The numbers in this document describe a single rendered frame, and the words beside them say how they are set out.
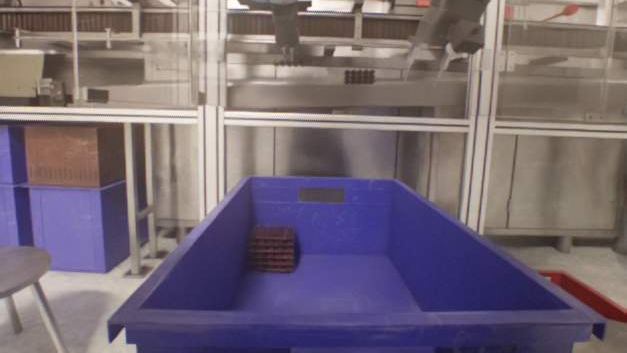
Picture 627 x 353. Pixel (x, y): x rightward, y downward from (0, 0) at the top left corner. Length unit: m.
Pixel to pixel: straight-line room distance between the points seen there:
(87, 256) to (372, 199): 1.04
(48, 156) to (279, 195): 0.87
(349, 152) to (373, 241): 0.53
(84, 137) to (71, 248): 0.41
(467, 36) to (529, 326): 0.31
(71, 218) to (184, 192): 0.40
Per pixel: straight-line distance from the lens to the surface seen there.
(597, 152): 1.81
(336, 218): 0.85
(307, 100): 1.06
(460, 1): 0.48
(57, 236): 1.46
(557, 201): 1.73
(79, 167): 1.34
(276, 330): 0.27
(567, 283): 1.31
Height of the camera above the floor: 0.59
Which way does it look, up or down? 7 degrees down
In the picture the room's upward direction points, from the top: 2 degrees clockwise
